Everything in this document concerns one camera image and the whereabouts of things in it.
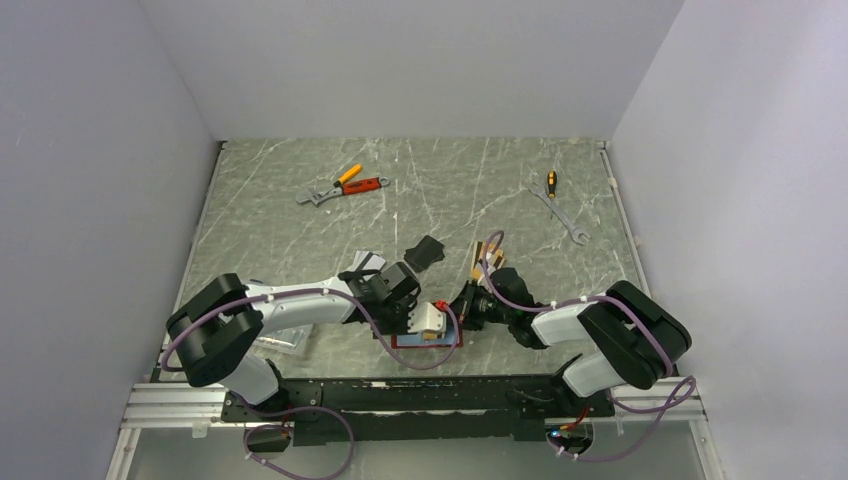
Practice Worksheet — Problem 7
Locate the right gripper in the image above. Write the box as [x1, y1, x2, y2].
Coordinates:
[446, 280, 514, 331]

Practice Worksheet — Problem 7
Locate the red leather card holder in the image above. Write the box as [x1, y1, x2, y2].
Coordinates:
[390, 329, 463, 349]

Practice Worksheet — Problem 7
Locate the silver credit card stack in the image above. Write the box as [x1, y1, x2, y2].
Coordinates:
[349, 250, 386, 271]

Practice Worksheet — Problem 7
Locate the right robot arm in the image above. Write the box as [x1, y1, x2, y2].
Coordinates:
[450, 268, 693, 415]

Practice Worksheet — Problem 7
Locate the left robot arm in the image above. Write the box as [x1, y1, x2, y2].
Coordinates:
[161, 263, 425, 420]

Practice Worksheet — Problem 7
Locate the clear plastic screw box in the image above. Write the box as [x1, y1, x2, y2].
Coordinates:
[256, 325, 313, 356]

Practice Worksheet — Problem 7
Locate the silver open end wrench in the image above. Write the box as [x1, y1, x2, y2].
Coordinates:
[527, 185, 591, 246]

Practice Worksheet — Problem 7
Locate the orange black screwdriver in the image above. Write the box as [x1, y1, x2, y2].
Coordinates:
[546, 170, 558, 199]

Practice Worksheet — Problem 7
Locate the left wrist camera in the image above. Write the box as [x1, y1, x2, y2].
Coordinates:
[407, 302, 447, 336]

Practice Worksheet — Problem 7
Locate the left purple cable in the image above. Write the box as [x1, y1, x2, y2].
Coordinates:
[160, 288, 462, 480]

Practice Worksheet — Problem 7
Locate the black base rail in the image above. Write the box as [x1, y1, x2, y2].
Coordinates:
[221, 375, 615, 446]

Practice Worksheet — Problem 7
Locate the red handled adjustable wrench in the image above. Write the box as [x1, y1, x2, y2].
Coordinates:
[295, 177, 391, 207]

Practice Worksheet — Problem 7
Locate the aluminium frame rail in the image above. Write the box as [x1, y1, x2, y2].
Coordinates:
[106, 377, 726, 479]

